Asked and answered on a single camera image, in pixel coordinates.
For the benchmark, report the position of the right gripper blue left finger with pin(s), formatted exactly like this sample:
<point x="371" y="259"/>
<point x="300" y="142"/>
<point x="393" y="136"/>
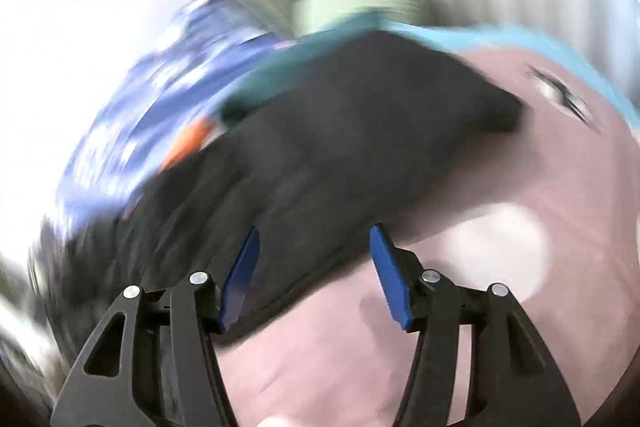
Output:
<point x="237" y="284"/>

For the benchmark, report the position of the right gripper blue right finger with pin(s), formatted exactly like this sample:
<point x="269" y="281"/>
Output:
<point x="399" y="272"/>

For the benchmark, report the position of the black puffer jacket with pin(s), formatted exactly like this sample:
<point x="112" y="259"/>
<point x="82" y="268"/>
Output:
<point x="370" y="129"/>

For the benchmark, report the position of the orange puffer jacket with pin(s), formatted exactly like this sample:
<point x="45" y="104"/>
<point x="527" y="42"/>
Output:
<point x="190" y="140"/>

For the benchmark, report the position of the dark teal garment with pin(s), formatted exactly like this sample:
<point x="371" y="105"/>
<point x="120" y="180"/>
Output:
<point x="281" y="71"/>

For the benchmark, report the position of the blue tree-print sheet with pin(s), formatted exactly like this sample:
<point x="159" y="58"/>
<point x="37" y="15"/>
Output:
<point x="195" y="62"/>

